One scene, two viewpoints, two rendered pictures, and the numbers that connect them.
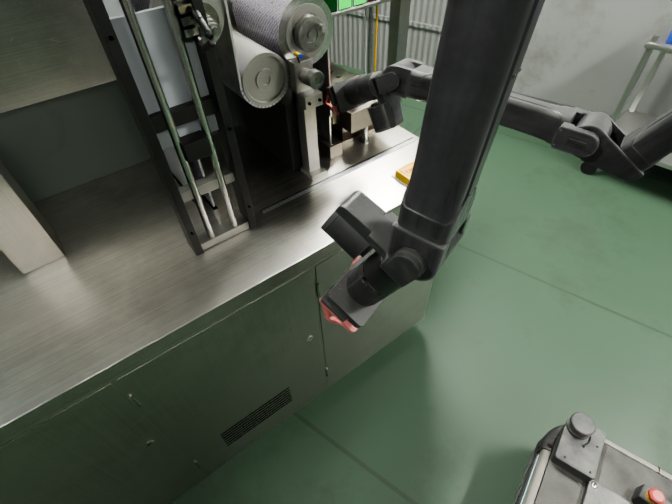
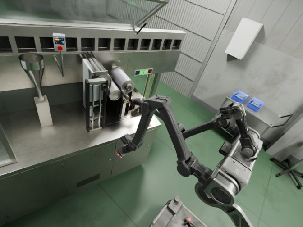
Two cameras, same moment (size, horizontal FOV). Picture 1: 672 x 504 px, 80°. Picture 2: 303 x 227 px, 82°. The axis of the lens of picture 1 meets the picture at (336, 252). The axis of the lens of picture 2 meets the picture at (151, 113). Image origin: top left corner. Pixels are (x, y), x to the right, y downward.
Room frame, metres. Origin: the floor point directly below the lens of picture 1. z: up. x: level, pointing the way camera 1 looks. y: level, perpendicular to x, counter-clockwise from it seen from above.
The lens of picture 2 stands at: (-0.44, -0.01, 2.18)
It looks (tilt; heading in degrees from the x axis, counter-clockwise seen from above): 40 degrees down; 351
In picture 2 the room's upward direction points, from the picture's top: 17 degrees clockwise
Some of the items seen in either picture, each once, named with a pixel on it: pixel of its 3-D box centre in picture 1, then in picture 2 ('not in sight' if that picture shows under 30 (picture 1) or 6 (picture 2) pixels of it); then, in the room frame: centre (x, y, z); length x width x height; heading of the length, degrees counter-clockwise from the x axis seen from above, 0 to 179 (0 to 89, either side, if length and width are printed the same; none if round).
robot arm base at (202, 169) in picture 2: not in sight; (204, 174); (0.03, -0.44, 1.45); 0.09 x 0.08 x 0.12; 142
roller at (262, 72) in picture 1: (240, 62); (110, 87); (1.02, 0.21, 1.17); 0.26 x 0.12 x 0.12; 35
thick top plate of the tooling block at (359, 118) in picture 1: (331, 90); (132, 94); (1.23, -0.01, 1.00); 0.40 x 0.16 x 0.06; 35
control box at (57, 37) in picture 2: not in sight; (59, 43); (0.70, 0.51, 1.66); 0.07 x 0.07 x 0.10; 22
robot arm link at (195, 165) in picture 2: not in sight; (189, 167); (0.08, -0.38, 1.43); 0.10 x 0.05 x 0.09; 52
